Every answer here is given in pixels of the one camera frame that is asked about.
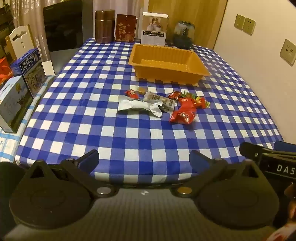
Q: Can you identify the light blue carton box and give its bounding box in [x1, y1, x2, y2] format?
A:
[0, 75, 33, 133]

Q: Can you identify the brown metal canister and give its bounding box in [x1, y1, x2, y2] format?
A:
[94, 10, 116, 43]

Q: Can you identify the wooden panel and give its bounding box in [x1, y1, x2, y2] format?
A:
[148, 0, 228, 49]

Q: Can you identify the black cabinet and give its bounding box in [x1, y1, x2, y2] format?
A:
[43, 0, 84, 52]

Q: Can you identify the glass jar with dark contents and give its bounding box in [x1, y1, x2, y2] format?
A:
[173, 21, 195, 49]

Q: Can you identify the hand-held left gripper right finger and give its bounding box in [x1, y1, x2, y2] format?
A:
[172, 150, 265, 198]

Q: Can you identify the orange plastic tray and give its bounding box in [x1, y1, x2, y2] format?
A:
[128, 44, 210, 86]

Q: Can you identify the person's right hand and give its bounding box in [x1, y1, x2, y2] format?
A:
[274, 182, 296, 241]

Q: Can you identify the white carton box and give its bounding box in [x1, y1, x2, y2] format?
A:
[141, 12, 169, 46]

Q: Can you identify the large red snack packet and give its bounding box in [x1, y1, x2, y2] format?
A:
[169, 97, 197, 124]

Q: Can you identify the light blue printed pack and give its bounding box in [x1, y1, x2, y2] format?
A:
[0, 76, 55, 163]

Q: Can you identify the blue white checkered tablecloth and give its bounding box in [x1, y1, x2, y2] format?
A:
[14, 37, 285, 184]

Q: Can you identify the dark storage rack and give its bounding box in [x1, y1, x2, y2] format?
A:
[0, 7, 18, 61]

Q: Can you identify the white snack packet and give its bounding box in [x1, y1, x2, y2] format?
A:
[117, 95, 162, 117]

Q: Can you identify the red bag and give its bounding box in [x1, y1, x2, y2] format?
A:
[0, 58, 14, 90]

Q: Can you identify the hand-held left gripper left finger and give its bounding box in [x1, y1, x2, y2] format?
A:
[22, 149, 116, 199]

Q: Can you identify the grey printed snack packet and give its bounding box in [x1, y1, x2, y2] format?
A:
[143, 91, 176, 114]

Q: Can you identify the blue milk carton box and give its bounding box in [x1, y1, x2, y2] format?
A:
[10, 48, 47, 98]

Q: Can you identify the beige wall socket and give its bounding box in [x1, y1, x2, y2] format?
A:
[243, 17, 256, 35]
[234, 14, 246, 29]
[280, 39, 296, 66]

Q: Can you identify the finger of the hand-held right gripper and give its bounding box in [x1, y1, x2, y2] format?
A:
[275, 141, 296, 151]
[239, 142, 296, 160]

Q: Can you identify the white wooden chair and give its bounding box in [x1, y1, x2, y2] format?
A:
[5, 24, 37, 63]

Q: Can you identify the red twisted candy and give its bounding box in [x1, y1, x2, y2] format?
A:
[194, 97, 210, 109]

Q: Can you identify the sheer curtain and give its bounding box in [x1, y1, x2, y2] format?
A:
[14, 0, 149, 63]

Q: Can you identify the dark red tin box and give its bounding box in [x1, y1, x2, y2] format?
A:
[115, 14, 137, 42]

